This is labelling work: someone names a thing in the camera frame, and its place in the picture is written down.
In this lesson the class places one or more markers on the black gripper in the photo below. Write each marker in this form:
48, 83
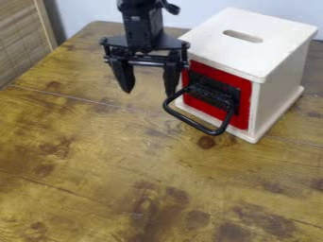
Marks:
167, 52

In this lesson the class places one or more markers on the black metal drawer handle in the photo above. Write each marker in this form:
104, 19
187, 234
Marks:
207, 94

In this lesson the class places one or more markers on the red drawer front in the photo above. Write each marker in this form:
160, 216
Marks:
239, 120

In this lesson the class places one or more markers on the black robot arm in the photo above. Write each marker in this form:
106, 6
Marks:
143, 19

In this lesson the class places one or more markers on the white wooden box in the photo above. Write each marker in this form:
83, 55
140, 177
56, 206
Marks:
263, 49

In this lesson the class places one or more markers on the wooden panel at left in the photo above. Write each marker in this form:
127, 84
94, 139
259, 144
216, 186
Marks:
27, 37

